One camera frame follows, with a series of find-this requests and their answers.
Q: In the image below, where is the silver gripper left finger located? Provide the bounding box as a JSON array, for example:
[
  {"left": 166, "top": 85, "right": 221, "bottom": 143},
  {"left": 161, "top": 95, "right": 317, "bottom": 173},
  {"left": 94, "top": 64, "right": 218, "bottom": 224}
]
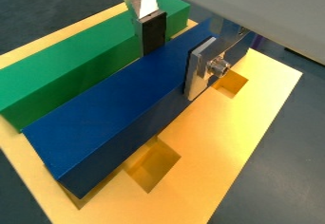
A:
[{"left": 123, "top": 0, "right": 166, "bottom": 55}]

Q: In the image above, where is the green long block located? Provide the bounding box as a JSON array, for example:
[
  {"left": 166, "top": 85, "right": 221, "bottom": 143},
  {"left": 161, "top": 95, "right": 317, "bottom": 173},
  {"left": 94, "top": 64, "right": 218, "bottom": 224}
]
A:
[{"left": 0, "top": 0, "right": 191, "bottom": 133}]

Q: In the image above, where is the blue long block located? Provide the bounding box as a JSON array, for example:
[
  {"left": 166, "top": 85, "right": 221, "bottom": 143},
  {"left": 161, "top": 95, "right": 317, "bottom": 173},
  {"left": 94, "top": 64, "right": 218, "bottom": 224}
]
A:
[{"left": 23, "top": 21, "right": 218, "bottom": 198}]

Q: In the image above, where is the yellow slotted board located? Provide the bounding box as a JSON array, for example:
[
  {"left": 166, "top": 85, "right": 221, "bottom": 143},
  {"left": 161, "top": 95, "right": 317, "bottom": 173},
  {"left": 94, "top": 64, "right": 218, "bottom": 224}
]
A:
[{"left": 0, "top": 0, "right": 301, "bottom": 224}]

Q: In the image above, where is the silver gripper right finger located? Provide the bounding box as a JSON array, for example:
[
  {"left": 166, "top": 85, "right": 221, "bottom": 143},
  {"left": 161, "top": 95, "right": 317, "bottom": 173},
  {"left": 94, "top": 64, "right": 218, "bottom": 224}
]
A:
[{"left": 185, "top": 15, "right": 250, "bottom": 101}]

